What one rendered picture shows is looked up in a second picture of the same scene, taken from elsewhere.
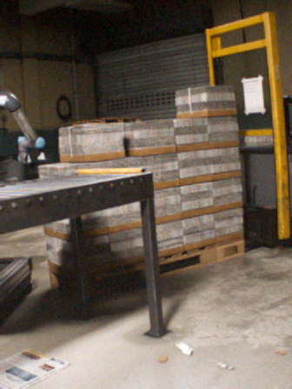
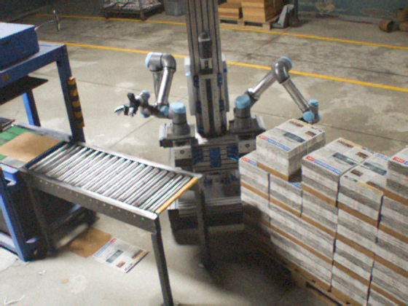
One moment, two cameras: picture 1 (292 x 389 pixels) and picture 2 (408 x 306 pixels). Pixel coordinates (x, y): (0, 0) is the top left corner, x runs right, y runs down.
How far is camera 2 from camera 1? 3.94 m
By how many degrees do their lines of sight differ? 84
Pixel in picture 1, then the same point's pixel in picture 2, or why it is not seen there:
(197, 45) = not seen: outside the picture
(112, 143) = (279, 164)
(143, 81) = not seen: outside the picture
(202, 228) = (352, 289)
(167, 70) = not seen: outside the picture
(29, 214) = (72, 197)
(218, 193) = (378, 275)
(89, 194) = (104, 206)
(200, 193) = (357, 259)
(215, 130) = (388, 215)
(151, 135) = (314, 178)
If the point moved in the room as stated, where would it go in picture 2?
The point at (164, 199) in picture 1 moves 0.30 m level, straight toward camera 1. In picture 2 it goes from (317, 237) to (271, 244)
